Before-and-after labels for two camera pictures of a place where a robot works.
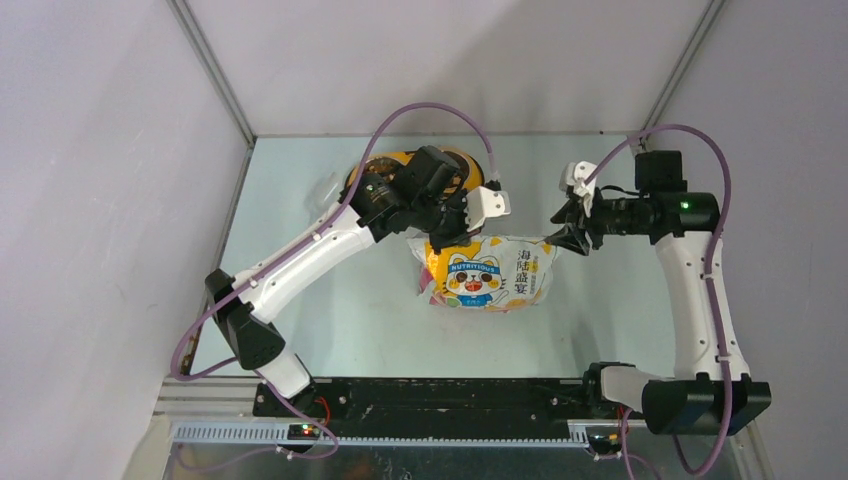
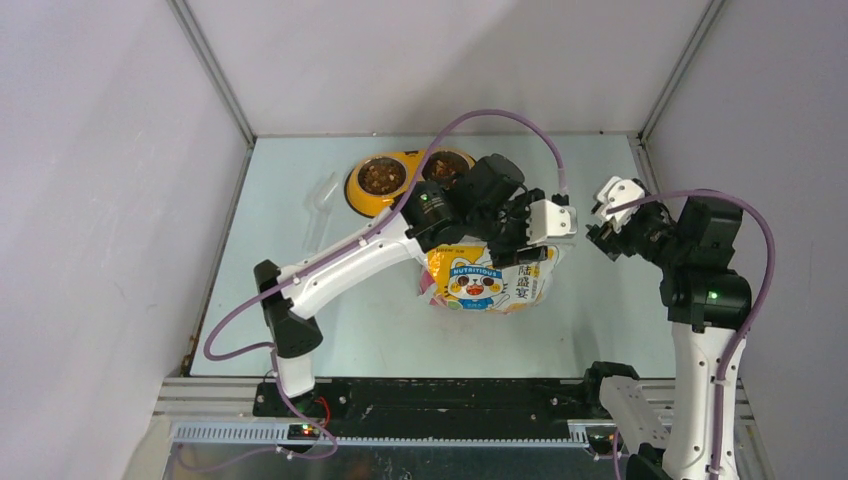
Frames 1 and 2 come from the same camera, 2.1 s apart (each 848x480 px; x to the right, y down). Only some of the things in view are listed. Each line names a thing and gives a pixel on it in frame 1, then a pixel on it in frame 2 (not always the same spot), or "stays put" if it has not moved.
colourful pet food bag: x=496 y=272 stays put
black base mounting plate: x=455 y=408 stays put
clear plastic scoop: x=324 y=194 stays put
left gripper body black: x=453 y=224 -> x=510 y=233
